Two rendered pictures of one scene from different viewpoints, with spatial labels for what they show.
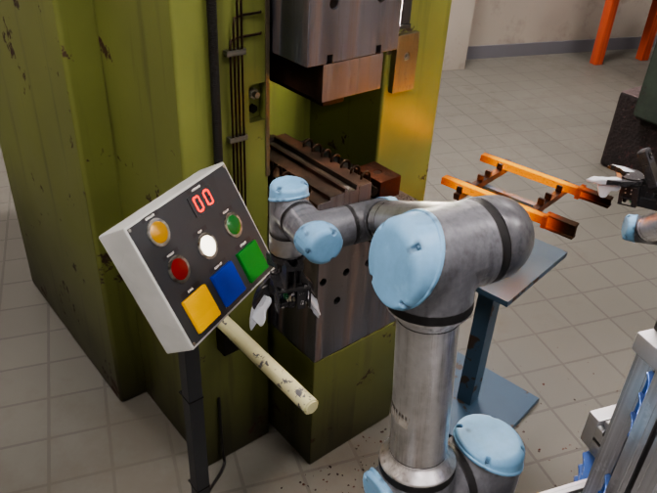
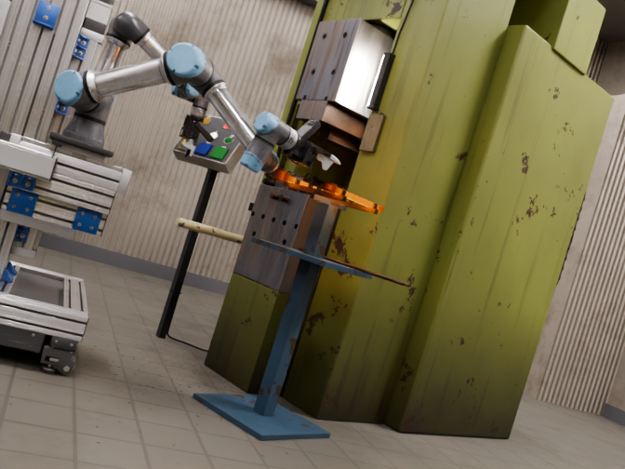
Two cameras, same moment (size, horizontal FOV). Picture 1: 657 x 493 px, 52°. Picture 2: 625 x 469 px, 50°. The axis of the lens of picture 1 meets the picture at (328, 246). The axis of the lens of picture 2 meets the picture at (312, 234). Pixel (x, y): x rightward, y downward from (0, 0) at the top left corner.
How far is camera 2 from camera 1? 388 cm
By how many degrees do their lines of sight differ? 91
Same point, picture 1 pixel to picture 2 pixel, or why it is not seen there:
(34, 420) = not seen: hidden behind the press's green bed
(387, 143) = (353, 187)
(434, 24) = (399, 116)
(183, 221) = (216, 125)
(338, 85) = (304, 112)
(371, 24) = (325, 85)
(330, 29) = (309, 83)
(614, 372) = not seen: outside the picture
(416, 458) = not seen: hidden behind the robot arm
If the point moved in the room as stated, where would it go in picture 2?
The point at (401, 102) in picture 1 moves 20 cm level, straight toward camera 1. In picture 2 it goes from (367, 161) to (325, 149)
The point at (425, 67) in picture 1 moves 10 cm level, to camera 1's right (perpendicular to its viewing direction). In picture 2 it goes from (389, 143) to (391, 140)
